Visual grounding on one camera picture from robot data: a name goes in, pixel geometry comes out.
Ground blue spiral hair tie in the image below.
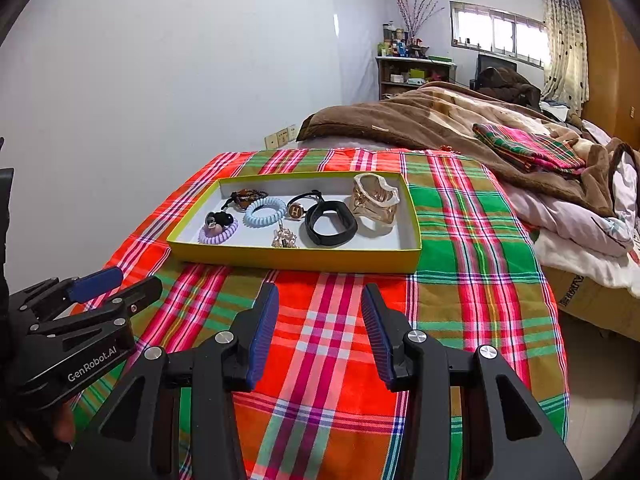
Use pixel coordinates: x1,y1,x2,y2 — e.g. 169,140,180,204
243,196,287,229

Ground red plaid cloth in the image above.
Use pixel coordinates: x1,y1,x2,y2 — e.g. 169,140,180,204
70,147,571,480

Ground decorative blossom branches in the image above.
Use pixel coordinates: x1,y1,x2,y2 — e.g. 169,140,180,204
396,0,445,46

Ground bottles and jars on shelf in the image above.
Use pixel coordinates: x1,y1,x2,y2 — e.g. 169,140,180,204
377,21,431,58

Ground brown beaded hair tie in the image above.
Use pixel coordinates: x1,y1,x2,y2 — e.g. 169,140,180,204
221,188,271,212

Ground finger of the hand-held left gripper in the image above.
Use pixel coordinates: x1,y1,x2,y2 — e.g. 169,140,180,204
32,276,163,341
10,266,125,321

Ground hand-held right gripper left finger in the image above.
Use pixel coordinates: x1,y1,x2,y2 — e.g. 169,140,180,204
60,282,280,480

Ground wall socket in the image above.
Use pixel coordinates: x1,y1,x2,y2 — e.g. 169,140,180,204
263,125,298,151

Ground cardboard box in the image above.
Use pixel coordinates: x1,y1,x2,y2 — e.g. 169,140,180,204
542,265,640,341

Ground black television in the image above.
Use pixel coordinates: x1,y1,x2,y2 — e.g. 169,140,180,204
476,53,517,92

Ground person's left hand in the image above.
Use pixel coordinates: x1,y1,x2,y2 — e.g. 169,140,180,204
50,400,77,443

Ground gold rhinestone hair clip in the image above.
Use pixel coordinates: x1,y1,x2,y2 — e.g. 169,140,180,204
271,227,300,249

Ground white quilt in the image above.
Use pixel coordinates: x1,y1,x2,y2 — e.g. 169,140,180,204
500,145,640,283

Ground folded plaid cloth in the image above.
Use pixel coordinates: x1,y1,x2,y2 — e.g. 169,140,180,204
472,122,586,176

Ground wooden wardrobe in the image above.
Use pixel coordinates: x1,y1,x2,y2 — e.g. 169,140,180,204
580,0,640,136

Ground round gold charm hair tie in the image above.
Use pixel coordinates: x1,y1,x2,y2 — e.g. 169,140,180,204
286,190,322,221

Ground brown fleece blanket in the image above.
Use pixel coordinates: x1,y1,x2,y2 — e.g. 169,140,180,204
296,82,640,218

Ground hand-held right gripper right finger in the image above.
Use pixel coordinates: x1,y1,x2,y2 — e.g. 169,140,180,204
361,283,583,480

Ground black band hair tie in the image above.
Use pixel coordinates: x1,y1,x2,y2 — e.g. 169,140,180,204
304,200,359,247

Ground purple spiral hair tie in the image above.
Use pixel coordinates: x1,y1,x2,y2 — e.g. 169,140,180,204
198,220,240,246

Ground wooden shelf unit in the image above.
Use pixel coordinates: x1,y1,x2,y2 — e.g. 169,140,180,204
376,55,458,101

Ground window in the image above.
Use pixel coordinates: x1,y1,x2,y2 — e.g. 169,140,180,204
450,1,548,67

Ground dark jacket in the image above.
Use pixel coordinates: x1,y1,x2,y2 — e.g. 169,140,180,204
475,66,543,106

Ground clear hair claw clip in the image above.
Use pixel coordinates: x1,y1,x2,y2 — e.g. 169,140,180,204
351,172,401,236

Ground spotted curtain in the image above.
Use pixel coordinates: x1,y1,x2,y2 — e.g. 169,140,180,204
540,0,591,116

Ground yellow-green cardboard tray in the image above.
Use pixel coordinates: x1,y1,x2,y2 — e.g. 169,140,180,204
166,171,422,274

